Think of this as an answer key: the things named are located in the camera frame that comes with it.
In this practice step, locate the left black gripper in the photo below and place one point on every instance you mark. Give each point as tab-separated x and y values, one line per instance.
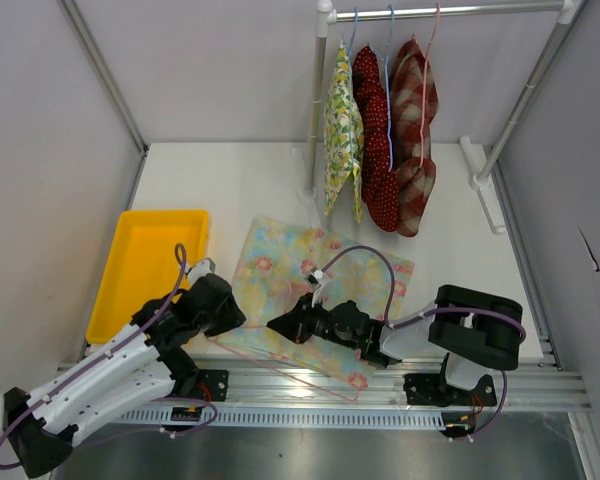
232	318

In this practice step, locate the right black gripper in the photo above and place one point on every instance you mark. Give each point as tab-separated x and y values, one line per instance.
295	323

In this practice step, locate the pink wire hanger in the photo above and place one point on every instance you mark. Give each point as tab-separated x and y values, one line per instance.
314	367
424	84

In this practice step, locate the floral cloth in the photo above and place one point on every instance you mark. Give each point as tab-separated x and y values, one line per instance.
377	283

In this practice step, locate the red plaid skirt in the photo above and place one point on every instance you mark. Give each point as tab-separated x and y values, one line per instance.
414	185

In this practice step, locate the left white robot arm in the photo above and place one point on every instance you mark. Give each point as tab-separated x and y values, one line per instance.
144	362

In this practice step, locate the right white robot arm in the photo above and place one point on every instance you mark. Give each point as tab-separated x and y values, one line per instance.
479	332

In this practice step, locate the yellow plastic tray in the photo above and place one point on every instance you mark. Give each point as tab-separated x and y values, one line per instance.
141	264

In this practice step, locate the red polka dot garment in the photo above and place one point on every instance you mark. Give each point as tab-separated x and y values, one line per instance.
379	187

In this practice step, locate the yellow lemon print garment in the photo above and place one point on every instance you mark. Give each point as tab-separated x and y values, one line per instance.
343	136

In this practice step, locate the metal clothes rack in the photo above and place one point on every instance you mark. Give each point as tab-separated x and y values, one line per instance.
479	163

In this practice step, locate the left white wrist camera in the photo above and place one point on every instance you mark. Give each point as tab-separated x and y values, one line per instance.
199	270

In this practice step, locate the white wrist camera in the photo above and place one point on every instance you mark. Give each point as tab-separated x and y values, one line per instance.
318	280
199	270

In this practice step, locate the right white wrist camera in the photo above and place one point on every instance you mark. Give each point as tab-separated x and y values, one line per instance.
318	280

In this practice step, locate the perforated cable duct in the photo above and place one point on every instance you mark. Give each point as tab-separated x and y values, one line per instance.
232	416

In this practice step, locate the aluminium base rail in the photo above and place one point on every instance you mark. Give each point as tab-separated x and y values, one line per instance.
272	383

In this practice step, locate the blue wire hanger right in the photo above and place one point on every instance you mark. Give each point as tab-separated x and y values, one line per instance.
386	73

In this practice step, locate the blue wire hanger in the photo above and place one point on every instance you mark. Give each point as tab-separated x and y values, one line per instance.
353	34
386	73

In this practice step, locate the blue wire hanger left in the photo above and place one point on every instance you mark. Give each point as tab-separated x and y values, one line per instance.
353	34

